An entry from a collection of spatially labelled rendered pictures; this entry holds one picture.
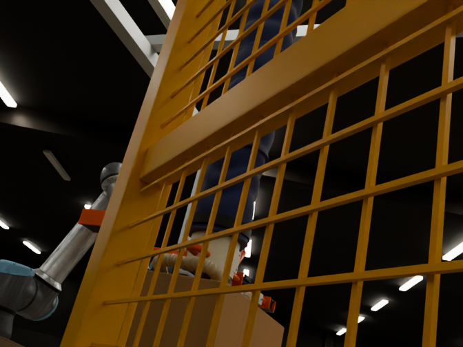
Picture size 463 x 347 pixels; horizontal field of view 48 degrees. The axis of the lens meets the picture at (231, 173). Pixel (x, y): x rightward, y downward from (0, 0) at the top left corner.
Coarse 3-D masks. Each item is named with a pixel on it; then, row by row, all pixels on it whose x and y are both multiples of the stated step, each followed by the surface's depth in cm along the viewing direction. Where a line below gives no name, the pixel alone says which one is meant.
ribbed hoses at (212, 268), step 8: (168, 256) 160; (176, 256) 160; (184, 256) 161; (192, 256) 159; (152, 264) 163; (168, 264) 160; (184, 264) 159; (192, 264) 157; (208, 264) 155; (216, 264) 157; (208, 272) 155; (216, 272) 155; (216, 280) 157; (248, 296) 179
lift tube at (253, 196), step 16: (240, 48) 202; (240, 160) 180; (256, 160) 184; (208, 176) 180; (256, 176) 183; (224, 192) 176; (240, 192) 177; (256, 192) 185; (208, 208) 174; (224, 208) 173; (192, 224) 175; (240, 240) 175
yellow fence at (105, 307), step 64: (192, 0) 65; (256, 0) 49; (384, 0) 28; (448, 0) 25; (192, 64) 63; (320, 64) 31; (384, 64) 27; (448, 64) 23; (192, 128) 47; (256, 128) 37; (448, 128) 22; (128, 192) 55; (320, 192) 28; (384, 192) 23; (128, 256) 53; (128, 320) 52
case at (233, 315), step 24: (144, 288) 145; (168, 288) 142; (168, 312) 139; (192, 312) 137; (240, 312) 147; (264, 312) 166; (144, 336) 138; (168, 336) 136; (192, 336) 134; (216, 336) 133; (240, 336) 148; (264, 336) 167
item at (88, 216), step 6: (84, 210) 161; (90, 210) 160; (96, 210) 159; (102, 210) 159; (84, 216) 160; (90, 216) 159; (96, 216) 158; (102, 216) 157; (78, 222) 160; (84, 222) 159; (90, 222) 158; (96, 222) 157; (90, 228) 162; (96, 228) 160
